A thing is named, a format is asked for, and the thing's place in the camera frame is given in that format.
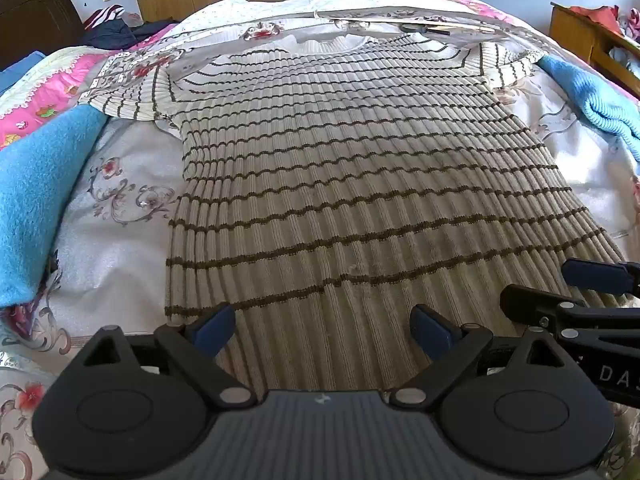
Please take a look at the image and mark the red white striped cloth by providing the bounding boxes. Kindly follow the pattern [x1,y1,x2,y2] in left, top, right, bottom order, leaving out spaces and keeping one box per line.
[83,3,127,29]

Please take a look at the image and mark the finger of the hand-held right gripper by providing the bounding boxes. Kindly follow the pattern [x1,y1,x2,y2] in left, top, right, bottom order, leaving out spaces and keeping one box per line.
[500,283,640,349]
[560,258,640,297]

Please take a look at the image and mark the black scissors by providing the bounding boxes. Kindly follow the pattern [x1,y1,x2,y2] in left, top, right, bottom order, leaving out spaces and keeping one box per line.
[399,22,452,37]

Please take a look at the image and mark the dark wooden headboard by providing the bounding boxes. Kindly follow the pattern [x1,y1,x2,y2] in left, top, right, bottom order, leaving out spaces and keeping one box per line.
[0,0,87,72]

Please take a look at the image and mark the floral satin bedspread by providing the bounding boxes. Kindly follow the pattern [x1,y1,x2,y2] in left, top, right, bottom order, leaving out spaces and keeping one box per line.
[0,0,640,480]

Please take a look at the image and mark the blue pillow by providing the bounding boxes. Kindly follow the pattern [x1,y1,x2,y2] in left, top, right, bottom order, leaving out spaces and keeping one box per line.
[0,51,47,97]

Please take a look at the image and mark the white dotted sheet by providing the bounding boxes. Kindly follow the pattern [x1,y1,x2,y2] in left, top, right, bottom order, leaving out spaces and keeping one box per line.
[175,0,473,43]

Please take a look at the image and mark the pink cartoon-print quilt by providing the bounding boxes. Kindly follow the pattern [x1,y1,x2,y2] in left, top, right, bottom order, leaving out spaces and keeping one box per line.
[0,24,182,152]

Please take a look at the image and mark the blue ribbed knit cloth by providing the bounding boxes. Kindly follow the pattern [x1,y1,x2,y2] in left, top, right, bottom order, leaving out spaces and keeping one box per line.
[537,53,640,162]

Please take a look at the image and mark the dark navy clothes pile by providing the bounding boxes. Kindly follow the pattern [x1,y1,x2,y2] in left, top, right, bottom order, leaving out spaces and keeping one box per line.
[81,17,177,52]

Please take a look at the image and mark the beige brown-striped knit sweater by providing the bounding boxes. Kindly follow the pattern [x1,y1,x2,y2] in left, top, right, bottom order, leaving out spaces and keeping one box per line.
[77,31,632,394]

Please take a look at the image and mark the blue fleece cloth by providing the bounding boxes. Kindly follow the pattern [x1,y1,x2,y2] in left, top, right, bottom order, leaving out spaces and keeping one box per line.
[0,105,109,309]

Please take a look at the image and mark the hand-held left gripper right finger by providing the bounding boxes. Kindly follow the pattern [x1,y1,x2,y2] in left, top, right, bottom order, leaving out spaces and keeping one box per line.
[389,304,571,408]

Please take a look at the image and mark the wooden side cabinet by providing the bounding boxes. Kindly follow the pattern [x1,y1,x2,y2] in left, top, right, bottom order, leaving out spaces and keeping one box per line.
[549,2,640,99]

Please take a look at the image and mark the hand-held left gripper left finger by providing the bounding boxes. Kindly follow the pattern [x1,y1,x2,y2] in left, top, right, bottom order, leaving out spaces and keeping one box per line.
[80,302,259,408]

